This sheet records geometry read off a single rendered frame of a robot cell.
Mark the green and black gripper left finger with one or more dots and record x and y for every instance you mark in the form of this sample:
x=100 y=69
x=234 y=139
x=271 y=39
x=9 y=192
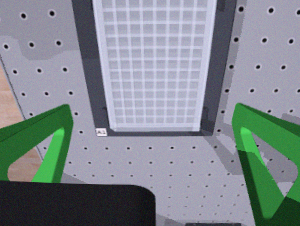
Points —
x=19 y=138

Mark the translucent white well plate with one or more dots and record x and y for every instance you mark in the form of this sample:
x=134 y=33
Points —
x=189 y=50

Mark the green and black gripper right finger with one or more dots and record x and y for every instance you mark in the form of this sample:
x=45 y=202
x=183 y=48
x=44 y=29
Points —
x=266 y=199

